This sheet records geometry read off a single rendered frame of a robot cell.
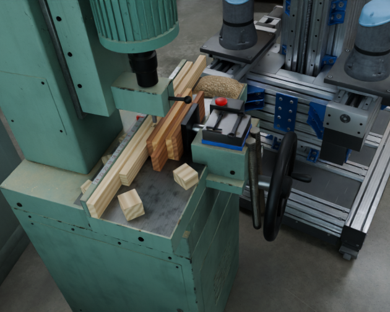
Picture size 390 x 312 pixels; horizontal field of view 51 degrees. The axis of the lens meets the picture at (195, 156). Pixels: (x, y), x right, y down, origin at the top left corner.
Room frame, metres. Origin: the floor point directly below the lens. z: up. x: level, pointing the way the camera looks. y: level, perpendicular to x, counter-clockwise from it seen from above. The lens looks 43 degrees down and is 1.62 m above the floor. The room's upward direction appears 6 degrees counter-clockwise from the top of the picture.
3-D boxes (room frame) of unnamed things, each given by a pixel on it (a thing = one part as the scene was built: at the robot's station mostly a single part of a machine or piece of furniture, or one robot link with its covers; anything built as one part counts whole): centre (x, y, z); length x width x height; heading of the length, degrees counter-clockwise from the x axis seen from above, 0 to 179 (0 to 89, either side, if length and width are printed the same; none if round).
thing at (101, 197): (0.86, 0.11, 0.93); 0.60 x 0.02 x 0.05; 155
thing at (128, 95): (0.86, 0.11, 1.03); 0.14 x 0.07 x 0.09; 65
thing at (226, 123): (0.78, -0.09, 0.99); 0.13 x 0.11 x 0.06; 155
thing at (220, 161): (0.77, -0.08, 0.92); 0.15 x 0.13 x 0.09; 155
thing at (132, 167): (0.93, 0.06, 0.92); 0.55 x 0.02 x 0.04; 155
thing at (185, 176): (0.68, 0.03, 0.92); 0.05 x 0.04 x 0.03; 37
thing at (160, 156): (0.82, 0.05, 0.92); 0.23 x 0.02 x 0.05; 155
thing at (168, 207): (0.81, 0.00, 0.87); 0.61 x 0.30 x 0.06; 155
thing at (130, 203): (0.60, 0.15, 0.92); 0.05 x 0.04 x 0.04; 23
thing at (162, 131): (0.87, 0.05, 0.93); 0.24 x 0.01 x 0.06; 155
